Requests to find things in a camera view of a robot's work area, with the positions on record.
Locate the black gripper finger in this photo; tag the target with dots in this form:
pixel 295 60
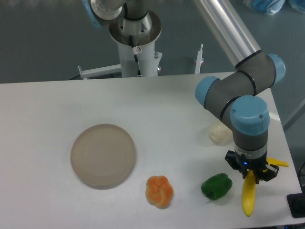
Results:
pixel 266 173
pixel 237 162

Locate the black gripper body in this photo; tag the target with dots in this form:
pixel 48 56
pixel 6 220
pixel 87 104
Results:
pixel 254 158

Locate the yellow toy bananas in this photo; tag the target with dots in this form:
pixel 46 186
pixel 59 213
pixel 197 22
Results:
pixel 249 187

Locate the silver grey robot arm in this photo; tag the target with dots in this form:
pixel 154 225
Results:
pixel 234 100

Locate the beige round plate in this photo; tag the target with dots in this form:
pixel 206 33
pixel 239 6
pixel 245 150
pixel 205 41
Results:
pixel 103 156

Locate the green toy bell pepper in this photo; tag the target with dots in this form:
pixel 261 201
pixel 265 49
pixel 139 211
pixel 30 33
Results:
pixel 216 186

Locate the white toy garlic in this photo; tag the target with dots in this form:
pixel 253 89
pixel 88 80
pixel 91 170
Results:
pixel 220 133

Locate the black device at table edge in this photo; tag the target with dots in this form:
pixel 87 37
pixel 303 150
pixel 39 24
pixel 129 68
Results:
pixel 296 204

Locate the orange knotted bread roll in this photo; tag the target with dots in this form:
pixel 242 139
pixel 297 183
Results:
pixel 159 192

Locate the blue plastic bag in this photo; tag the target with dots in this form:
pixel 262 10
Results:
pixel 272 7

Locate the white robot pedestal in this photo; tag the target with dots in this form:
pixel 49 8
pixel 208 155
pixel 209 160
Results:
pixel 136 47

